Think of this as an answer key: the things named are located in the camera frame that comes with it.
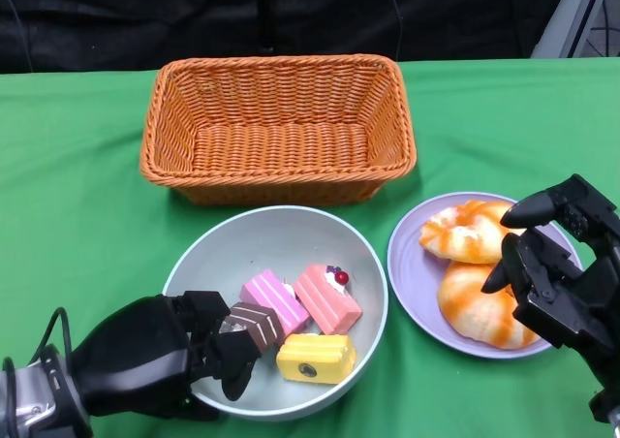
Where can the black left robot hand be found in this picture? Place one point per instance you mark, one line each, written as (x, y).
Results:
(135, 355)

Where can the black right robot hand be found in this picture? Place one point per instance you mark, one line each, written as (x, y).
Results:
(581, 302)

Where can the croissant-shaped orange striped bread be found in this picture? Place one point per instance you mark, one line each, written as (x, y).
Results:
(460, 239)

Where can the grey round bowl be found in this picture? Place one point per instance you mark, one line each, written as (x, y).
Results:
(271, 239)

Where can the chocolate brown toy cake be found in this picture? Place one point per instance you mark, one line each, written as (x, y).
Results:
(261, 326)

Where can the magenta pink toy cake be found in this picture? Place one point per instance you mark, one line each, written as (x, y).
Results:
(276, 297)

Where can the lavender round plate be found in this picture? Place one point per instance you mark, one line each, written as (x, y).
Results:
(412, 283)

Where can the yellow toy cake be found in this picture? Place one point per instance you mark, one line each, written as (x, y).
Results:
(319, 355)

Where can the salmon toy cake with cherry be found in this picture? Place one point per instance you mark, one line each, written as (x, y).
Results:
(324, 302)

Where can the orange wicker basket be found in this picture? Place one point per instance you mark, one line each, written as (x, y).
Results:
(276, 147)

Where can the black backdrop cloth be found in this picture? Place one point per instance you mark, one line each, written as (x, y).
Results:
(121, 21)

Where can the black pole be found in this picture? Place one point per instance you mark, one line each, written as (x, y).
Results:
(267, 11)

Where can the aluminium frame post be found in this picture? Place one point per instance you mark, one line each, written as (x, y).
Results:
(564, 21)

